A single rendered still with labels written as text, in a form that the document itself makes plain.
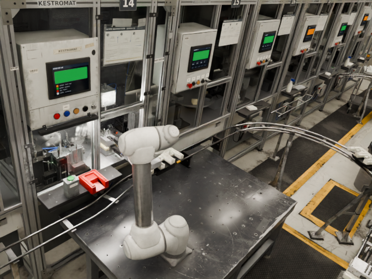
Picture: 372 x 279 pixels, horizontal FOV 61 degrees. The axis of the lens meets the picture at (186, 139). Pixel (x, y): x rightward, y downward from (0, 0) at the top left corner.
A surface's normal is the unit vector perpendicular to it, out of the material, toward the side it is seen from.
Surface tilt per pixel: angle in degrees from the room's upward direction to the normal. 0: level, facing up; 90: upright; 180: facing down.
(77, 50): 90
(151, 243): 69
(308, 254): 0
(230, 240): 0
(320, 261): 0
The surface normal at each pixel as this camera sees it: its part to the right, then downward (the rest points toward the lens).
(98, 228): 0.14, -0.85
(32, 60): 0.73, 0.44
